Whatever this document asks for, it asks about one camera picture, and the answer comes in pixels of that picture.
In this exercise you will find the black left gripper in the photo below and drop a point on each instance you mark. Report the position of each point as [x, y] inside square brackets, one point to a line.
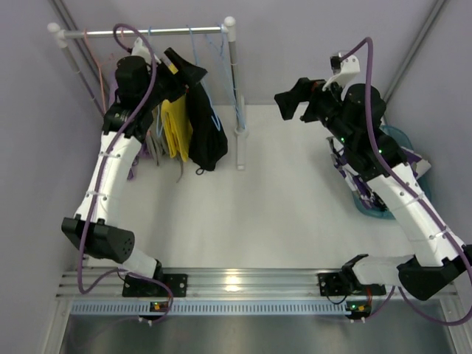
[171, 82]

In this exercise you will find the grey trousers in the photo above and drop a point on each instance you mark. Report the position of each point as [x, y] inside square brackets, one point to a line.
[157, 148]

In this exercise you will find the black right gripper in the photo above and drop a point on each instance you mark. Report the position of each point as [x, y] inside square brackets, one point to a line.
[310, 102]

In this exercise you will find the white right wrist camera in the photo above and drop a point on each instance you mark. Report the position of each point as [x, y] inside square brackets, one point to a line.
[344, 70]

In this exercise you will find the pink wire hanger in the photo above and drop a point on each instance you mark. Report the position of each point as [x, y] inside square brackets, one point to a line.
[99, 66]

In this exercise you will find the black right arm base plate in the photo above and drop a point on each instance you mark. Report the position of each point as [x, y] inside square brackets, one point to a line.
[339, 284]

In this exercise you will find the yellow trousers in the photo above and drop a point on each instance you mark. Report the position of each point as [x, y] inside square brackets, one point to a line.
[177, 127]

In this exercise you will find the purple camouflage trousers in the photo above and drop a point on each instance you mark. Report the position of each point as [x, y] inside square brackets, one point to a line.
[339, 159]

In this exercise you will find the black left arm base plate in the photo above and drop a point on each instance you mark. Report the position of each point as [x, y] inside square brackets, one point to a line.
[136, 287]

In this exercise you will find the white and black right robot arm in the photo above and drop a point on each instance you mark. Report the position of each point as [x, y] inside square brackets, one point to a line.
[369, 155]

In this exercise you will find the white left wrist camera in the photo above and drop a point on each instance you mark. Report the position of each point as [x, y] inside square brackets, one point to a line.
[140, 49]

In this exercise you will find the aluminium mounting rail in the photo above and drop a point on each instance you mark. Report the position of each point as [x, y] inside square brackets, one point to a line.
[221, 291]

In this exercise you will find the white and metal clothes rack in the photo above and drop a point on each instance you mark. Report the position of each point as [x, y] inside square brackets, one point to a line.
[62, 38]

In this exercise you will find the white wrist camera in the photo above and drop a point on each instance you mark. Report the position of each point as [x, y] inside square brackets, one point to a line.
[344, 70]
[140, 49]

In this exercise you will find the teal plastic bin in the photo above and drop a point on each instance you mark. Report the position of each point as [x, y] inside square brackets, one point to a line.
[366, 201]

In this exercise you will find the black trousers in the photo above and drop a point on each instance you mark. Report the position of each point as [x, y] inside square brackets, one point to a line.
[207, 145]

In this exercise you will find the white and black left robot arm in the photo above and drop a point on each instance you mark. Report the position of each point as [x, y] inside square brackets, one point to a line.
[141, 87]

